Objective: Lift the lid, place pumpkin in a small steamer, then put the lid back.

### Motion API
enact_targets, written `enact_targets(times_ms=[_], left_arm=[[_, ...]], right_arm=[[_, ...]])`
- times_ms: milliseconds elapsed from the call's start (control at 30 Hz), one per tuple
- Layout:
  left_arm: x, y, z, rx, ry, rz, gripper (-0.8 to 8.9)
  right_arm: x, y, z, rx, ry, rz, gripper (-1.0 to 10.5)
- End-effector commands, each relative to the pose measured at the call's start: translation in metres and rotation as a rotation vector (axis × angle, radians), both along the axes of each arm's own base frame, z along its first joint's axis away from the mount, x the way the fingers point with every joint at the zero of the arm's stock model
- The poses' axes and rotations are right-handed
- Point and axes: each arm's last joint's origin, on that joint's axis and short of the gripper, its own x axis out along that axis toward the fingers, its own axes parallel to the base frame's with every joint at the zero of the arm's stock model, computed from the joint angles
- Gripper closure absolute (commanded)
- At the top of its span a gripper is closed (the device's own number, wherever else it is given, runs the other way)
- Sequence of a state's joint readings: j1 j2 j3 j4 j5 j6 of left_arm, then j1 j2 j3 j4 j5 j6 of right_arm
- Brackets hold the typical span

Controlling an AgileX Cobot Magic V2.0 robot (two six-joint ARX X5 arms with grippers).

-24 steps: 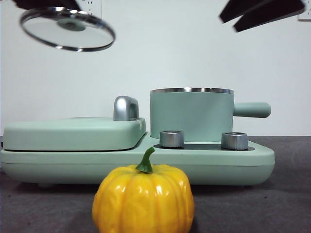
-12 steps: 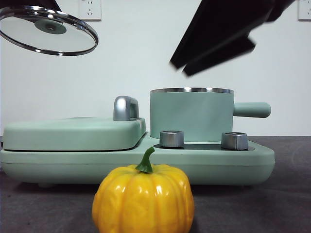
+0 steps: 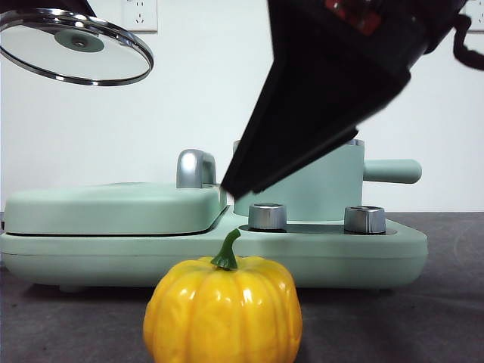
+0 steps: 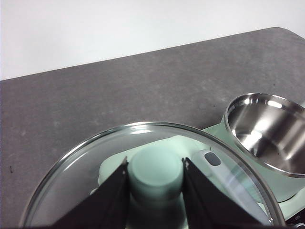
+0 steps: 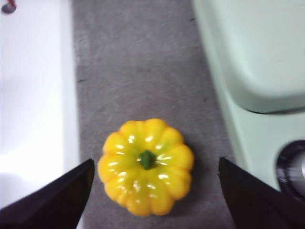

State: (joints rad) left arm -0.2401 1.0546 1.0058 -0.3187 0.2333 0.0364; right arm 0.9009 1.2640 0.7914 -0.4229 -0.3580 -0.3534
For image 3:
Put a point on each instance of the green breakfast machine base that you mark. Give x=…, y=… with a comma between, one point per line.
x=321, y=261

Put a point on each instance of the white wall socket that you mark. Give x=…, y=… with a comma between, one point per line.
x=145, y=15
x=477, y=11

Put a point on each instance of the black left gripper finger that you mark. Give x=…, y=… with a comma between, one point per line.
x=75, y=5

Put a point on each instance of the glass lid with green knob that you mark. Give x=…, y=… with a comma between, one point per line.
x=79, y=41

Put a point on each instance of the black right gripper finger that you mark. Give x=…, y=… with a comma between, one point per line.
x=302, y=163
x=302, y=113

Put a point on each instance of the silver control knob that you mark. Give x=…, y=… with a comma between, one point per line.
x=266, y=217
x=363, y=220

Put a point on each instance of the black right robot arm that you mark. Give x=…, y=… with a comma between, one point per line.
x=397, y=38

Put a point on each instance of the green hinged griddle cover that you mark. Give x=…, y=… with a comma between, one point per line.
x=106, y=208

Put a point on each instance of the yellow pumpkin with green stem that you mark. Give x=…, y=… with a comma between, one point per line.
x=219, y=314

